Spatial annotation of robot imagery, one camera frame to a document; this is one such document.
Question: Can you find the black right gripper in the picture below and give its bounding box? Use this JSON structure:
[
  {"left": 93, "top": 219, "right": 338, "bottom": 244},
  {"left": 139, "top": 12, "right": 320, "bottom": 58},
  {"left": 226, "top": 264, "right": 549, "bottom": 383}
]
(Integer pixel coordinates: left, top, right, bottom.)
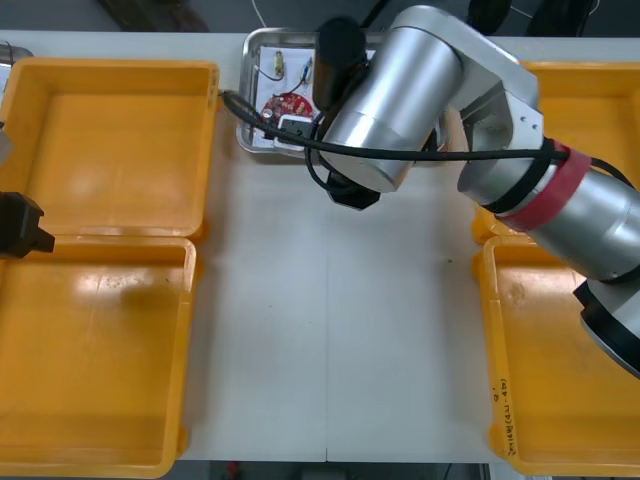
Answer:
[{"left": 327, "top": 169, "right": 382, "bottom": 212}]

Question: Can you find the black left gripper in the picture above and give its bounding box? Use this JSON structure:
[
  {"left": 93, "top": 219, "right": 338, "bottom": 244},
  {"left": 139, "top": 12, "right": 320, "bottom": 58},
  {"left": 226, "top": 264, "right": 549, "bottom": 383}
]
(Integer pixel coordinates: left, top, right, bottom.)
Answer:
[{"left": 0, "top": 192, "right": 55, "bottom": 259}]

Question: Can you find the small metal solenoid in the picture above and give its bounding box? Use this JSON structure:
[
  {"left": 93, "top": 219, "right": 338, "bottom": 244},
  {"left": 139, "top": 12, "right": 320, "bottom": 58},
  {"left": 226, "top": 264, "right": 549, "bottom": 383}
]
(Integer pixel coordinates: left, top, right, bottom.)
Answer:
[{"left": 257, "top": 49, "right": 287, "bottom": 82}]

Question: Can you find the steel tray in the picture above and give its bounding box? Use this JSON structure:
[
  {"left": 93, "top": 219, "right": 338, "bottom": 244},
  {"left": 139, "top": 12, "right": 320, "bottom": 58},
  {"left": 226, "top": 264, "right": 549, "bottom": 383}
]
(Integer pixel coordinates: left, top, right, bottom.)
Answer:
[{"left": 235, "top": 27, "right": 454, "bottom": 164}]

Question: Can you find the round red circuit board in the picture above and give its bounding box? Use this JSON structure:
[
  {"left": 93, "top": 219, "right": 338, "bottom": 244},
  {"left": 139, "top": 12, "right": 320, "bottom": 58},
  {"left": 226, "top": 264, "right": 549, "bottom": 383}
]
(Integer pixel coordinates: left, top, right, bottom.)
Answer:
[{"left": 260, "top": 91, "right": 317, "bottom": 126}]

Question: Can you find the yellow-orange plastic bin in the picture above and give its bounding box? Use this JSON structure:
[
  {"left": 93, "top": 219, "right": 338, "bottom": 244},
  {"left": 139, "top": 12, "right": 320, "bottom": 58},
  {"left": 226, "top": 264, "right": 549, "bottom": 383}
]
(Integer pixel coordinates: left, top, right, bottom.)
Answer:
[
  {"left": 472, "top": 234, "right": 640, "bottom": 476},
  {"left": 0, "top": 235, "right": 199, "bottom": 476},
  {"left": 472, "top": 59, "right": 640, "bottom": 242},
  {"left": 0, "top": 56, "right": 221, "bottom": 242}
]

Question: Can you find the white paper sheet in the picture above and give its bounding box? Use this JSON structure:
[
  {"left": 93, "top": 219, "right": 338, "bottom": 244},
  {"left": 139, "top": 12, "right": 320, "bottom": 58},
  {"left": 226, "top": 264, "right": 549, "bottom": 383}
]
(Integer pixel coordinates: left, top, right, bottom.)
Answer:
[{"left": 252, "top": 44, "right": 326, "bottom": 151}]

